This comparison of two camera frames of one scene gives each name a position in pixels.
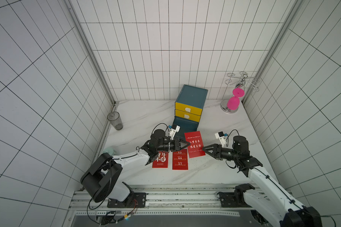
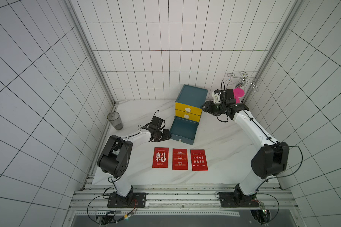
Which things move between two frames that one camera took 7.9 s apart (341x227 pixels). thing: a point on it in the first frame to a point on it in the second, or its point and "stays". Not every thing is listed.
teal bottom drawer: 186,125 stays
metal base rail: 197,200 stays
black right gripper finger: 214,150 to 205,107
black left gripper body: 174,144 to 162,135
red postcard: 180,160 stays
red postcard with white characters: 162,160 stays
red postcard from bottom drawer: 196,148 to 198,160
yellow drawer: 187,116 stays
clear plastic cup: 113,117 stays
